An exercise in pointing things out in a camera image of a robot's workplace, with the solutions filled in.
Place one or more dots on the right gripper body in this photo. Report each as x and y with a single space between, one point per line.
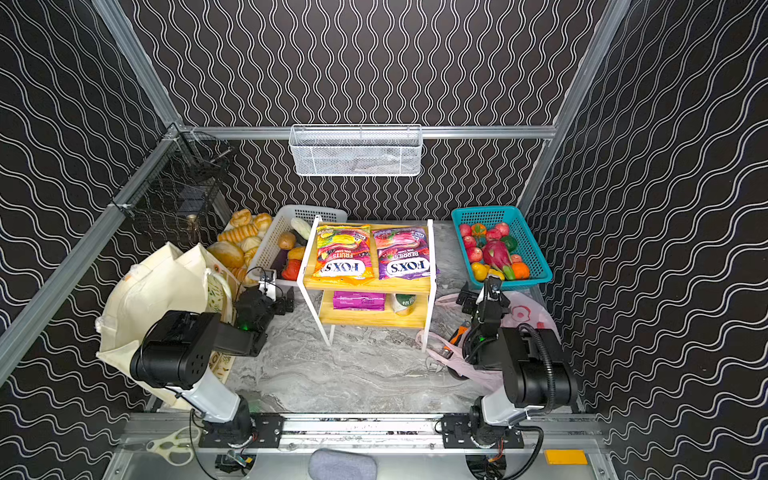
480 299

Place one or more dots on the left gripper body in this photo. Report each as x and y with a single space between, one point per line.
281 300

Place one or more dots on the pink plastic grocery bag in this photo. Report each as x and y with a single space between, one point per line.
524 354

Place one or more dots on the green drink can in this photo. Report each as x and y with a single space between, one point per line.
403 304

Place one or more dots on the cream canvas tote bag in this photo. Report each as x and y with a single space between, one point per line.
170 279

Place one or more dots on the purple snack packet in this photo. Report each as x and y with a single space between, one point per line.
359 301

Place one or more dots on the orange Fox's candy bag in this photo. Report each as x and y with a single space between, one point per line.
343 253

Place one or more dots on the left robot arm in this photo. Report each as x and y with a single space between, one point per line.
174 356

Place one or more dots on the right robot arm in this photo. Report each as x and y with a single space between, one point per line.
496 409

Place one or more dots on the orange fruit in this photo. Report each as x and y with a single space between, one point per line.
521 271

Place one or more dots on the pink dragon fruit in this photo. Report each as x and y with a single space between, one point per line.
496 254

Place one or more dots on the large bread loaf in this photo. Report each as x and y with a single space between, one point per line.
228 254

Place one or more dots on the teal plastic fruit basket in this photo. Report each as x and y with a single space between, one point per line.
476 226

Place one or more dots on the wooden two-tier shelf rack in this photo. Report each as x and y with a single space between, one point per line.
318 294

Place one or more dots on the brown potato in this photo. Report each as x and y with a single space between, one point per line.
287 241

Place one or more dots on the long braided bread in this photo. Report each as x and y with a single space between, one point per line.
238 234

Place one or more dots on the white plastic vegetable basket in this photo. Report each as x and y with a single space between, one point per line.
269 255

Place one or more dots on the purple Fox's candy bag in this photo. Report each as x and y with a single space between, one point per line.
403 253

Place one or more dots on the grey cloth pad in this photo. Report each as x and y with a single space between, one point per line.
325 464

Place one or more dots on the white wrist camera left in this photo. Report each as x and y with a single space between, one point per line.
267 285

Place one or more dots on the black wire wall basket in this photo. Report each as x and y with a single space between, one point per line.
180 199

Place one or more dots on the metal base rail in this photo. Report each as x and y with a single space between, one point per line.
385 433

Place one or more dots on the scissors with cream handles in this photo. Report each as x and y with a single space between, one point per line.
176 448

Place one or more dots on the white wire wall basket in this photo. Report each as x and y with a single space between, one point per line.
356 149

